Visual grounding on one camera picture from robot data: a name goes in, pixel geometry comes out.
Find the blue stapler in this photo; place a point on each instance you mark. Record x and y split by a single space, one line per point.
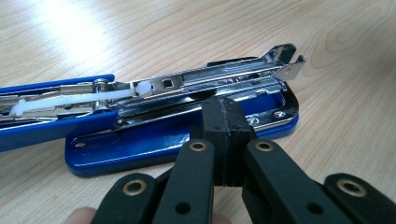
146 146

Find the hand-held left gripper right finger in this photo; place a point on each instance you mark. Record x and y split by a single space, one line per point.
238 130

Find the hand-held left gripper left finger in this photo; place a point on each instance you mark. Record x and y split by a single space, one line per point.
216 124

